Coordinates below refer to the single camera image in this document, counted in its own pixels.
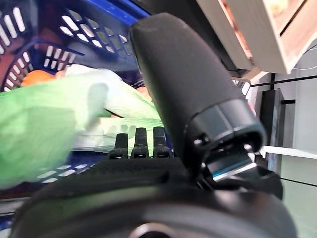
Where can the green white napa cabbage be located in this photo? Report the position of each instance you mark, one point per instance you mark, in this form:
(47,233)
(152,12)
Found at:
(37,124)
(128,104)
(99,136)

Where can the small orange fruit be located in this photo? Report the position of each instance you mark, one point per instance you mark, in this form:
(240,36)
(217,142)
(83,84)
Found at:
(37,75)
(143,91)

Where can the wooden crate with potatoes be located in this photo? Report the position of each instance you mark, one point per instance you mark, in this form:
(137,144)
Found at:
(267,49)

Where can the blue plastic shopping basket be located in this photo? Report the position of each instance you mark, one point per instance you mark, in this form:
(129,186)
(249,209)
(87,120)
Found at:
(119,10)

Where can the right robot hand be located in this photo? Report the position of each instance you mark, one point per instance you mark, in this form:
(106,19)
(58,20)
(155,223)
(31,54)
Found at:
(188,74)

